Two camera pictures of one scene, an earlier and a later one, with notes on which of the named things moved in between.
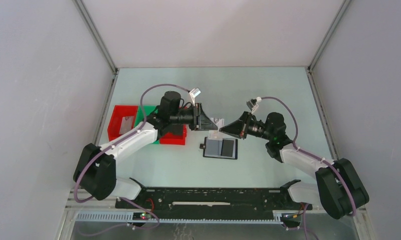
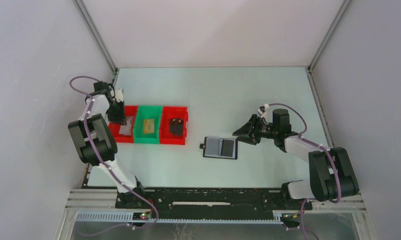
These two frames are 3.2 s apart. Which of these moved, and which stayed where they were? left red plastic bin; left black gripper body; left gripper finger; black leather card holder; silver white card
Moved: left black gripper body; silver white card; left gripper finger
Stayed: left red plastic bin; black leather card holder
